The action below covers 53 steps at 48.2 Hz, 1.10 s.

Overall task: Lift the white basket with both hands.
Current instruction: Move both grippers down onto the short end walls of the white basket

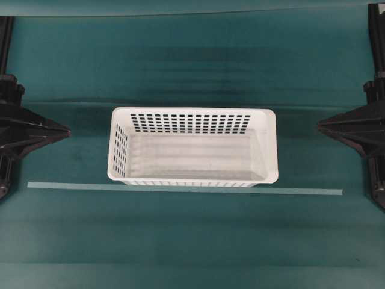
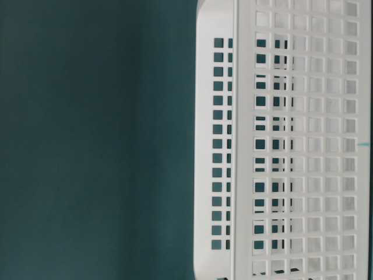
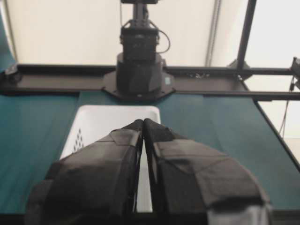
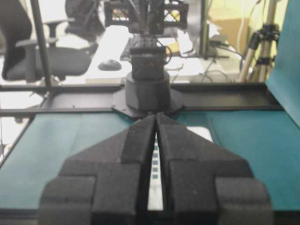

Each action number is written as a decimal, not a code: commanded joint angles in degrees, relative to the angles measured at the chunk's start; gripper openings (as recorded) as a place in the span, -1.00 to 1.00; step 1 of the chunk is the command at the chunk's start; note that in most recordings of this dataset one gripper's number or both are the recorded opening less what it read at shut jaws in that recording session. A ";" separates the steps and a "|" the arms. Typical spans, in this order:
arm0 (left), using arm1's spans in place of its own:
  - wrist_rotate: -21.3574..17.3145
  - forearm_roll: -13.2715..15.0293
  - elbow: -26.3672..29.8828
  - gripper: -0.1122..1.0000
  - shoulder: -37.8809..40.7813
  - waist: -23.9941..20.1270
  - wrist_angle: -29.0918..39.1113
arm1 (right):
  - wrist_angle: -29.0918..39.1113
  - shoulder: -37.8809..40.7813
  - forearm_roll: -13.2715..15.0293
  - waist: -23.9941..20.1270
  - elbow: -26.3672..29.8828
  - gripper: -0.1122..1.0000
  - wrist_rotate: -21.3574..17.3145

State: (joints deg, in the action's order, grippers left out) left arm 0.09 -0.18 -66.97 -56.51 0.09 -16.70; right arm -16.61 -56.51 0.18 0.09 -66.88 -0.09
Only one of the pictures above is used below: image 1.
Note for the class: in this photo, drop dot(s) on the black frame rail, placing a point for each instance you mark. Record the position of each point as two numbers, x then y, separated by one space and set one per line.
5 40
376 35

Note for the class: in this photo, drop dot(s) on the black right frame rail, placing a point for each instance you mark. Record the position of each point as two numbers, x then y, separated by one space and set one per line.
376 35

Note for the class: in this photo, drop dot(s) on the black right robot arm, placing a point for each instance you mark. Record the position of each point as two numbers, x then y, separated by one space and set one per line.
362 128

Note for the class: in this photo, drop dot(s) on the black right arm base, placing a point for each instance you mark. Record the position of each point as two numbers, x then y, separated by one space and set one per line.
376 176

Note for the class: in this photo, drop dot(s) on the black left frame rail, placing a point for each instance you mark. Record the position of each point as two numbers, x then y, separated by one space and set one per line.
5 40

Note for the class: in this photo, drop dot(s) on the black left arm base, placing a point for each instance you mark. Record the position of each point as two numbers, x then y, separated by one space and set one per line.
7 163

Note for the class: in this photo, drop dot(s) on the light green tape strip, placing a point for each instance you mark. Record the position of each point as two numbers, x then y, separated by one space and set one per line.
231 190

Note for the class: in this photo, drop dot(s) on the white perforated plastic basket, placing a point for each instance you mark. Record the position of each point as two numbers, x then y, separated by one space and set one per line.
193 147

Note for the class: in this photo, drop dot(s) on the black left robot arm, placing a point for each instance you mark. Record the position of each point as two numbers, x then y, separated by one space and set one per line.
22 130

